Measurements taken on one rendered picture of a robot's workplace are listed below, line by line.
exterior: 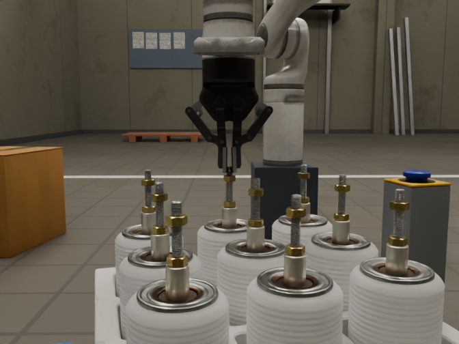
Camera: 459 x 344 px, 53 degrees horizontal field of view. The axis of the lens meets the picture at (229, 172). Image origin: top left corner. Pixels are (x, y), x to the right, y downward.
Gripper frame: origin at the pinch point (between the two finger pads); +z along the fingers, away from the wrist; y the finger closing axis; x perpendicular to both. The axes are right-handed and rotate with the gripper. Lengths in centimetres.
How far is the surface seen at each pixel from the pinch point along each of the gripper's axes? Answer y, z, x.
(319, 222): -13.7, 9.9, -1.5
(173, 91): 92, -48, -830
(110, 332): 13.5, 17.1, 18.6
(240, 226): -1.6, 10.1, -0.4
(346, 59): -238, -105, -829
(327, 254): -11.8, 10.8, 12.1
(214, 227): 2.3, 9.8, 1.7
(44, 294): 42, 35, -36
